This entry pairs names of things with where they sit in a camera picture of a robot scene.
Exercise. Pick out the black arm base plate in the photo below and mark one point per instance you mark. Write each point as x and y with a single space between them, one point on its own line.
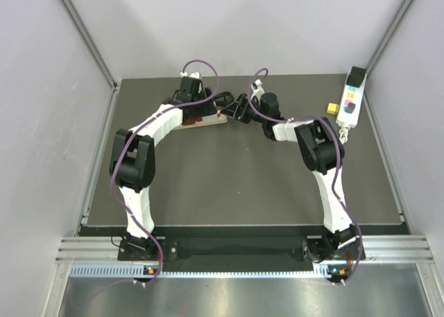
184 249

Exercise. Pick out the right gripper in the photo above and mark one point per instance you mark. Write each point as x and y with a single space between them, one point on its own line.
235 111

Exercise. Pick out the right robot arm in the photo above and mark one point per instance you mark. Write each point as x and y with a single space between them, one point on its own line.
322 153

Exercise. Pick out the beige power strip red sockets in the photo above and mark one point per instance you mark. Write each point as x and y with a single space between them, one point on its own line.
213 119

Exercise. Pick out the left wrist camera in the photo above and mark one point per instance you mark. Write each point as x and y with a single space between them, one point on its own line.
195 75

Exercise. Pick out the white power strip coloured sockets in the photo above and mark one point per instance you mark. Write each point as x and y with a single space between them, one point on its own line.
350 94

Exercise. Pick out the slotted grey cable duct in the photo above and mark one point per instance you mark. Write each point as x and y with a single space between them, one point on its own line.
145 272

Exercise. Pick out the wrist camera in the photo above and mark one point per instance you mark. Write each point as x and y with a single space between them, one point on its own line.
195 75
257 89

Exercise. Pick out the yellow cube block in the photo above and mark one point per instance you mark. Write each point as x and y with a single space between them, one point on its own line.
332 108

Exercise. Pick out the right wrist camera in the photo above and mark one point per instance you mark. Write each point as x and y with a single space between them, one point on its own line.
257 89

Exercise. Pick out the black adapter on white strip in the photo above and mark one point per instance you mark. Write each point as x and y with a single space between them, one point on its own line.
356 76

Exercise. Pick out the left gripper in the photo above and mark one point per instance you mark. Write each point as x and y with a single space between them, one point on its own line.
208 109

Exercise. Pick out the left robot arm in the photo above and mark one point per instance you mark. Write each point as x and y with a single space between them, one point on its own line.
133 166

